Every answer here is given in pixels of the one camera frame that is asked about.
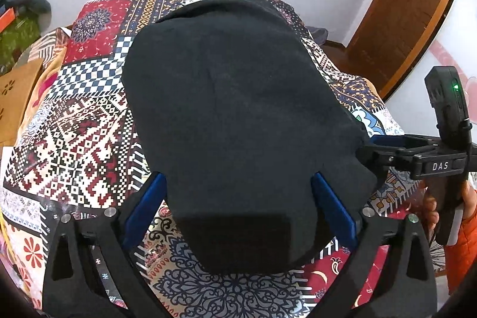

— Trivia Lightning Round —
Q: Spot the brown wooden door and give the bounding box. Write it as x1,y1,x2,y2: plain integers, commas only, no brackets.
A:
323,0,463,101

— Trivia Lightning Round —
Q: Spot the yellow floral cloth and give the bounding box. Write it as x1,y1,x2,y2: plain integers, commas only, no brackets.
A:
20,27,72,127

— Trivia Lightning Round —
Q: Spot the patchwork printed blanket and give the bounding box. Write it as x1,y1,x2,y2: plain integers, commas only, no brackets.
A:
0,0,450,318

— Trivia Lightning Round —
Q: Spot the orange box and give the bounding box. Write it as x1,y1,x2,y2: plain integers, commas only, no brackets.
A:
0,7,17,32

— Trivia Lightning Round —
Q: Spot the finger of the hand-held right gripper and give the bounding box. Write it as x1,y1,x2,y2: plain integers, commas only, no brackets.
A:
370,134,442,155
355,144,423,174

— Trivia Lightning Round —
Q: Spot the person's right forearm orange sleeve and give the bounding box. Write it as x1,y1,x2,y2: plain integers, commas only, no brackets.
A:
445,208,477,297

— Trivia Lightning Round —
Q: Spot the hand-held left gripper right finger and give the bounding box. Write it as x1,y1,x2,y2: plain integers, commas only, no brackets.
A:
310,172,436,318

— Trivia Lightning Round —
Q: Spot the person's right hand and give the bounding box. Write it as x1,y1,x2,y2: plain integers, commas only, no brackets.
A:
419,182,477,242

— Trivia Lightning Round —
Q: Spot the black zip hoodie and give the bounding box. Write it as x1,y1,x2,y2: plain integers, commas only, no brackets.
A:
121,0,379,274

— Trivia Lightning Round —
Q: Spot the pink wall sticker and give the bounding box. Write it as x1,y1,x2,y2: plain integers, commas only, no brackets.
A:
428,29,477,99

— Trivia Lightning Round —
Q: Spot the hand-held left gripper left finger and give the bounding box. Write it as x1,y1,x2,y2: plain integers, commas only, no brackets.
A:
42,172,168,318

